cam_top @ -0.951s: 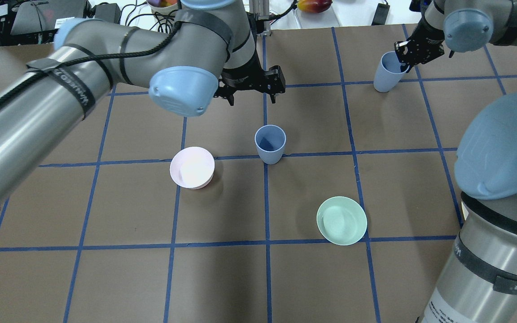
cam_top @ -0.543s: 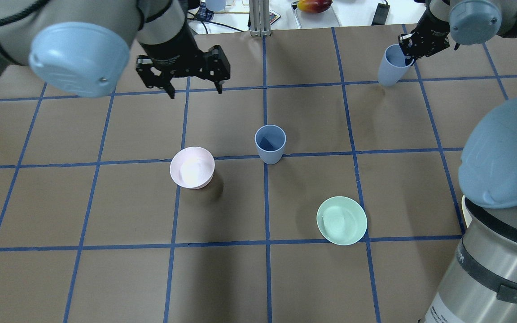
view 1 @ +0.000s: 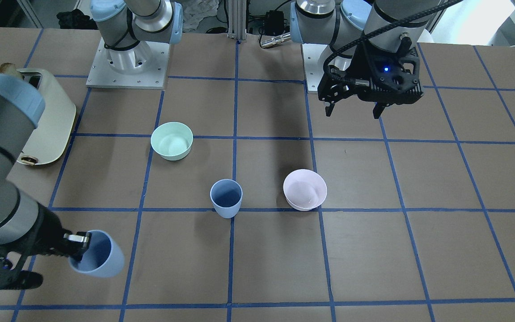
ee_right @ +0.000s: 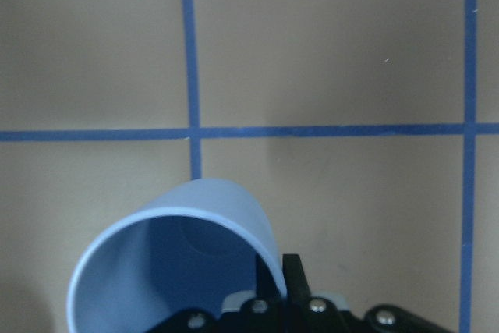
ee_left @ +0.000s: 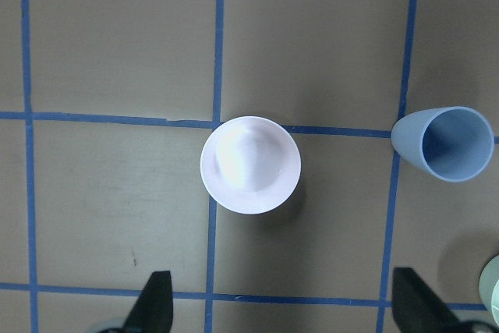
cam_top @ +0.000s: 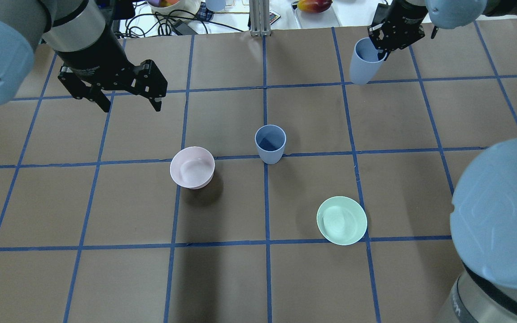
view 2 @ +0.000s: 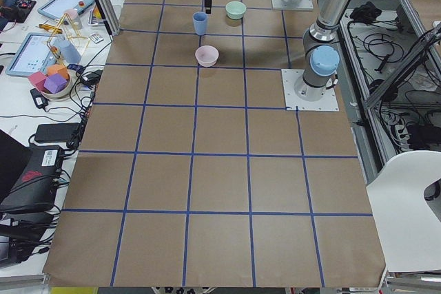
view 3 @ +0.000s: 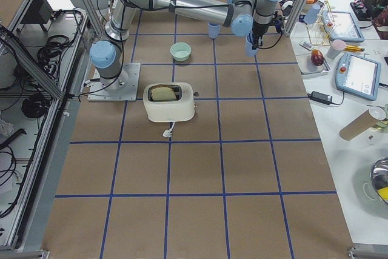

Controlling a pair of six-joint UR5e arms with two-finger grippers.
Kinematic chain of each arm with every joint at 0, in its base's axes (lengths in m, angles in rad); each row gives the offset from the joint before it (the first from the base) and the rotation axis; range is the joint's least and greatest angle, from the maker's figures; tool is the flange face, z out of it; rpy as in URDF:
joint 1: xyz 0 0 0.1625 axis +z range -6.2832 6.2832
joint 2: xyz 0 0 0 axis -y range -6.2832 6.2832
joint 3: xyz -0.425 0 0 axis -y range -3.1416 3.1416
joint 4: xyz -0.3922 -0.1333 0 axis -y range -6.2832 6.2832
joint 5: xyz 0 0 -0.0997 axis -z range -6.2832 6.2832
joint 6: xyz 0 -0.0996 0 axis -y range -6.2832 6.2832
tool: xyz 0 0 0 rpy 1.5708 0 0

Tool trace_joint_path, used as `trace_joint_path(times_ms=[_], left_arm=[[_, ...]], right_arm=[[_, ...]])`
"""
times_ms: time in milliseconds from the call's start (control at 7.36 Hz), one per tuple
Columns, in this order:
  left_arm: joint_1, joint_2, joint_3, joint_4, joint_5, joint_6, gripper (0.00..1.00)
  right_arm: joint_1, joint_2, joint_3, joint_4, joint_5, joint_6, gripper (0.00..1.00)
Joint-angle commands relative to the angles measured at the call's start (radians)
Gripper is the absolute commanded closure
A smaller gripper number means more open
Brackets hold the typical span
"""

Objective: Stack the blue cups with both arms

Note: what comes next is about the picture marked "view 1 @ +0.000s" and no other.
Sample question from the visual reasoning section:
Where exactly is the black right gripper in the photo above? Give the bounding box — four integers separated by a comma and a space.
0, 206, 92, 291

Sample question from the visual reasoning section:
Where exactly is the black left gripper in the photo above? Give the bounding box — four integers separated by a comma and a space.
317, 42, 423, 119

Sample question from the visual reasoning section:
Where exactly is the blue cup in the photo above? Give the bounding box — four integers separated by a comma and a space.
69, 230, 125, 279
209, 179, 243, 219

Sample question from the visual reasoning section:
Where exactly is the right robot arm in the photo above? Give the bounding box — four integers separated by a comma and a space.
0, 63, 123, 290

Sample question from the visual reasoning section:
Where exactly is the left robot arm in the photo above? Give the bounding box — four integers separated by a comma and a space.
290, 0, 441, 119

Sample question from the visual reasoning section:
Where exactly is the pink bowl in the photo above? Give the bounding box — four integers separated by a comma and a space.
283, 169, 328, 211

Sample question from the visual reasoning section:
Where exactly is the white toaster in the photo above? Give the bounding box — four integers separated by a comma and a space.
17, 68, 76, 166

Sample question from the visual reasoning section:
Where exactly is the green bowl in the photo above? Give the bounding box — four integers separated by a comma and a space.
150, 122, 194, 161

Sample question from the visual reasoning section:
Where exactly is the bread slice in toaster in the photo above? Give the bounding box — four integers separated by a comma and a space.
0, 63, 21, 78

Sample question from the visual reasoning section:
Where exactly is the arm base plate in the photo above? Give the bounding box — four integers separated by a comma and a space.
86, 39, 171, 90
301, 42, 374, 94

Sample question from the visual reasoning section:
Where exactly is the aluminium frame post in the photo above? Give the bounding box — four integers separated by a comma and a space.
224, 0, 248, 43

